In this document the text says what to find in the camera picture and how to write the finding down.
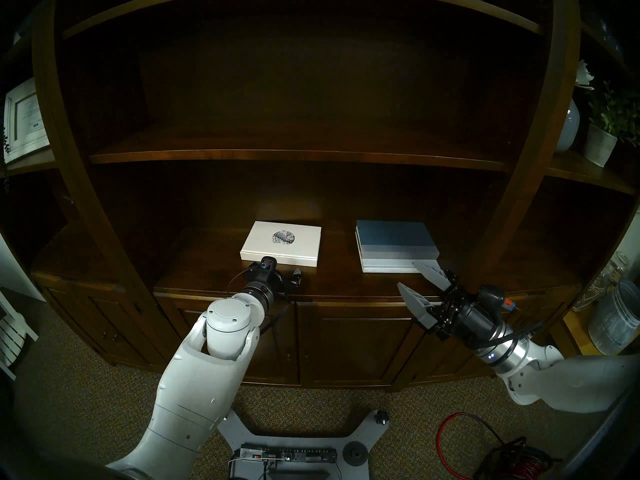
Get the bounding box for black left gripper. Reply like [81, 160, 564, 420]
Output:
[247, 256, 302, 302]

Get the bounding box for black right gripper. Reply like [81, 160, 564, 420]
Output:
[397, 261, 506, 347]

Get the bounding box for paperback book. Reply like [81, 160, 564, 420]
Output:
[240, 220, 322, 268]

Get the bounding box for blue hardcover book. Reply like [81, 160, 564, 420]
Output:
[356, 220, 441, 261]

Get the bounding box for white hardcover book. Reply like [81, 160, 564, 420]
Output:
[360, 256, 442, 274]

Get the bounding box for light wooden side table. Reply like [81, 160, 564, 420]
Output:
[560, 309, 626, 359]

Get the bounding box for clear glass jar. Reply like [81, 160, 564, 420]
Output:
[572, 252, 631, 312]

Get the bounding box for black round base disc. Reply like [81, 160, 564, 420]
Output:
[343, 441, 367, 468]

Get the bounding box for grey electronics box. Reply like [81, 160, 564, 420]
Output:
[235, 444, 341, 480]

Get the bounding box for dark wooden bookcase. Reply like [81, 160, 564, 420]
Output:
[0, 0, 640, 391]

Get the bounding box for pale round vase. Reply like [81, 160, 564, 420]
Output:
[555, 99, 581, 153]

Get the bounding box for green plant in white pot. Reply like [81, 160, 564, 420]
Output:
[581, 81, 640, 168]

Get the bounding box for white artificial flower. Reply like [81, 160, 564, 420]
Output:
[575, 60, 596, 91]

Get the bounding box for white slatted chair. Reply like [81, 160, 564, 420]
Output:
[0, 289, 39, 381]

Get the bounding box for white framed certificate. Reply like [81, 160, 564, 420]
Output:
[3, 77, 51, 164]

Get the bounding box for dark trailing plant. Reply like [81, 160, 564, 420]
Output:
[0, 99, 13, 195]

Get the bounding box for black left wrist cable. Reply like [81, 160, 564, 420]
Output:
[227, 264, 281, 335]

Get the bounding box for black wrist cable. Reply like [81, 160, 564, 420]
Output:
[227, 264, 281, 335]
[470, 320, 546, 351]

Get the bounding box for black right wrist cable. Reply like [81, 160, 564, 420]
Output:
[470, 320, 546, 351]

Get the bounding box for red floor cable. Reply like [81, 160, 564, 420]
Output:
[436, 412, 558, 480]

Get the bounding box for black floor cable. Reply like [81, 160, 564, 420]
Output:
[465, 413, 558, 480]

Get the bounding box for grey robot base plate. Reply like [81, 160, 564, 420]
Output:
[217, 409, 390, 480]

